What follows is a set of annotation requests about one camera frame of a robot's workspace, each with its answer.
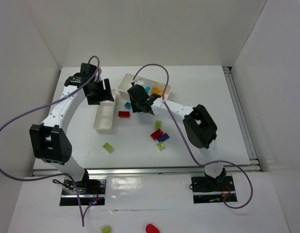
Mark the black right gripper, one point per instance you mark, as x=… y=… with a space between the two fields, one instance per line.
x=138 y=101

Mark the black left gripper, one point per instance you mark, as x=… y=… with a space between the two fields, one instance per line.
x=101 y=92

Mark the small teal square brick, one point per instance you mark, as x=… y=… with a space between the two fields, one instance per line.
x=127 y=105

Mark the yellow curved striped brick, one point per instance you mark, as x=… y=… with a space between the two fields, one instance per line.
x=156 y=90

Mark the red brick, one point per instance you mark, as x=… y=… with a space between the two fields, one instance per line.
x=156 y=134
x=124 y=114

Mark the narrow white divided tray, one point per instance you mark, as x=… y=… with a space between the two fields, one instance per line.
x=103 y=122

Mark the long teal brick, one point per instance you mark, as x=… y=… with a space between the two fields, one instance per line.
x=147 y=89

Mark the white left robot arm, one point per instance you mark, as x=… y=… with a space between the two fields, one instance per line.
x=49 y=141

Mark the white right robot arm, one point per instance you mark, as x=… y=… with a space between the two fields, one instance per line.
x=199 y=126

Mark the wide white divided bin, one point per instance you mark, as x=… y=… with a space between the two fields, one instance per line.
x=149 y=85

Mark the lime brick in pile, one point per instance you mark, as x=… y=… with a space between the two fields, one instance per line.
x=158 y=124

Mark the red brick by purple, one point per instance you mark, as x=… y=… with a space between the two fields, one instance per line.
x=156 y=134

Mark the lime brick below purple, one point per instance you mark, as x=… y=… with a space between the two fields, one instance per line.
x=160 y=146

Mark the lone lime brick front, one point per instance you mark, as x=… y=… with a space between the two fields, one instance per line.
x=107 y=147

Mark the red rounded foreground piece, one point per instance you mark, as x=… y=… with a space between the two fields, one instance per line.
x=150 y=228

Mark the lime brick on foreground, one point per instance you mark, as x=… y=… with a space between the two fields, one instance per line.
x=106 y=229

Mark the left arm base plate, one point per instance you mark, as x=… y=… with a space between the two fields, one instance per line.
x=94 y=194

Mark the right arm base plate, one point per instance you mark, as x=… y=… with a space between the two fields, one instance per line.
x=204 y=193

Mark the aluminium right side rail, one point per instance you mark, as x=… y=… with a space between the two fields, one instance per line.
x=240 y=114

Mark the aluminium rail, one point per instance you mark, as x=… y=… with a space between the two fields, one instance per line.
x=240 y=114
x=158 y=170

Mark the aluminium front rail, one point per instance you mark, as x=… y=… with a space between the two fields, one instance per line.
x=158 y=170

